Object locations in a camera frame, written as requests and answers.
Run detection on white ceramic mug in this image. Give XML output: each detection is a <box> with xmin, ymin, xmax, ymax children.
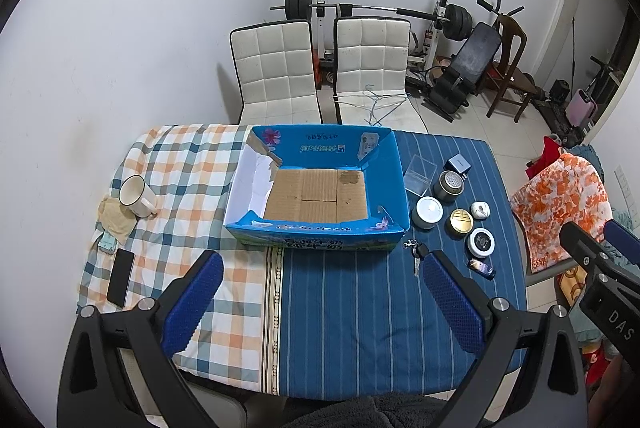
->
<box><xmin>118</xmin><ymin>174</ymin><xmax>157</xmax><ymax>218</ymax></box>

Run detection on blue cardboard milk box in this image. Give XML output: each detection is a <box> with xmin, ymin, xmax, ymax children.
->
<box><xmin>224</xmin><ymin>125</ymin><xmax>410</xmax><ymax>250</ymax></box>

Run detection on black smartphone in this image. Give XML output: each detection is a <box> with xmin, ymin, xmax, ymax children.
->
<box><xmin>106</xmin><ymin>249</ymin><xmax>134</xmax><ymax>308</ymax></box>

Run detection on beige coaster cloth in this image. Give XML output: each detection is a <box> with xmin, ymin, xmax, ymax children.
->
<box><xmin>98</xmin><ymin>196</ymin><xmax>137</xmax><ymax>245</ymax></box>

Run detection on white padded chair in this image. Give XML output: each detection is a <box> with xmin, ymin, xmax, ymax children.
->
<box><xmin>230</xmin><ymin>21</ymin><xmax>322</xmax><ymax>126</ymax></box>
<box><xmin>333</xmin><ymin>16</ymin><xmax>427</xmax><ymax>133</ymax></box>

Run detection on right white padded chair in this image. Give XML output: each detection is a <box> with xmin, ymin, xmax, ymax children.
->
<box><xmin>333</xmin><ymin>16</ymin><xmax>427</xmax><ymax>133</ymax></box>

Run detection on pink small suitcase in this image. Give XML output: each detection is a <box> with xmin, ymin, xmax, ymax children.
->
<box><xmin>566</xmin><ymin>89</ymin><xmax>597</xmax><ymax>128</ymax></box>

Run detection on blue striped tablecloth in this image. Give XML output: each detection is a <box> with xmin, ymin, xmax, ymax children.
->
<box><xmin>278</xmin><ymin>132</ymin><xmax>526</xmax><ymax>401</ymax></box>

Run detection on white earbuds case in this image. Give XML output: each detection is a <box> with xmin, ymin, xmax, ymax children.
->
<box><xmin>470</xmin><ymin>200</ymin><xmax>490</xmax><ymax>221</ymax></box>

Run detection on gold lid round tin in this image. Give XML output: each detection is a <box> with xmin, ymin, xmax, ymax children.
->
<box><xmin>446</xmin><ymin>208</ymin><xmax>474</xmax><ymax>237</ymax></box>

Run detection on small printed lighter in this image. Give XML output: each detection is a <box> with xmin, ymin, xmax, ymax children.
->
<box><xmin>468</xmin><ymin>258</ymin><xmax>496</xmax><ymax>281</ymax></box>

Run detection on grey chair under floral cloth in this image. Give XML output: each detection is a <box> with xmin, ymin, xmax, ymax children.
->
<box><xmin>515</xmin><ymin>223</ymin><xmax>577</xmax><ymax>287</ymax></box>

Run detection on barbell with black plates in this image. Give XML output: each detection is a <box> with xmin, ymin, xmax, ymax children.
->
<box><xmin>269</xmin><ymin>0</ymin><xmax>474</xmax><ymax>41</ymax></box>

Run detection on wire clothes hangers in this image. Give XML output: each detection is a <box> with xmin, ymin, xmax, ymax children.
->
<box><xmin>336</xmin><ymin>84</ymin><xmax>409</xmax><ymax>127</ymax></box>

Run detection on orange white floral cloth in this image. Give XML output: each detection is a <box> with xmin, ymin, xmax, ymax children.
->
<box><xmin>510</xmin><ymin>152</ymin><xmax>613</xmax><ymax>273</ymax></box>

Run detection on left white padded chair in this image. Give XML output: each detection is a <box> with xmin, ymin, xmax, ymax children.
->
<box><xmin>230</xmin><ymin>21</ymin><xmax>322</xmax><ymax>126</ymax></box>

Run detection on teal blanket pile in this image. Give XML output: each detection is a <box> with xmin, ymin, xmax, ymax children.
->
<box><xmin>566</xmin><ymin>144</ymin><xmax>640</xmax><ymax>349</ymax></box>

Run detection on plaid orange blue cloth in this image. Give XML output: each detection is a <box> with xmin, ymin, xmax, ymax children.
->
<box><xmin>107</xmin><ymin>124</ymin><xmax>283</xmax><ymax>394</ymax></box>

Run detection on black weight bench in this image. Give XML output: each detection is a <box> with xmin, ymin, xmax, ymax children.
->
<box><xmin>424</xmin><ymin>23</ymin><xmax>501</xmax><ymax>122</ymax></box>

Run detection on white barbell rack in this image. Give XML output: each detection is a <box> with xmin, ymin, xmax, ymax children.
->
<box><xmin>302</xmin><ymin>0</ymin><xmax>454</xmax><ymax>72</ymax></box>

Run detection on clear acrylic cube box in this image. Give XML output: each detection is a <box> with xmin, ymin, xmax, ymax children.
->
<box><xmin>404</xmin><ymin>155</ymin><xmax>437</xmax><ymax>197</ymax></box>

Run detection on round metal mesh-top tin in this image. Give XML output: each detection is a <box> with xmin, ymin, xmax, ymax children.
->
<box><xmin>433</xmin><ymin>170</ymin><xmax>464</xmax><ymax>204</ymax></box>

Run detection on car key bunch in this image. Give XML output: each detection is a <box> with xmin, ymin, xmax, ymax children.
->
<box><xmin>404</xmin><ymin>238</ymin><xmax>430</xmax><ymax>278</ymax></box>

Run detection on white round tin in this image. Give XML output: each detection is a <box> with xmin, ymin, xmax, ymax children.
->
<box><xmin>411</xmin><ymin>196</ymin><xmax>444</xmax><ymax>231</ymax></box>

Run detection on small blue square box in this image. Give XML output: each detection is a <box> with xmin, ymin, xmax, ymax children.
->
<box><xmin>446</xmin><ymin>153</ymin><xmax>471</xmax><ymax>178</ymax></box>

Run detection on white ring black tin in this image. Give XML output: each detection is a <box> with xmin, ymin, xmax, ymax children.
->
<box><xmin>465</xmin><ymin>228</ymin><xmax>496</xmax><ymax>260</ymax></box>

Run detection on dark wooden chair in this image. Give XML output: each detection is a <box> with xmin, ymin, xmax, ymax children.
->
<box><xmin>476</xmin><ymin>0</ymin><xmax>540</xmax><ymax>122</ymax></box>

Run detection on small teal card packet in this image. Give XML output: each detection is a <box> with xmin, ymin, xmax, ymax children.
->
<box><xmin>98</xmin><ymin>231</ymin><xmax>118</xmax><ymax>255</ymax></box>

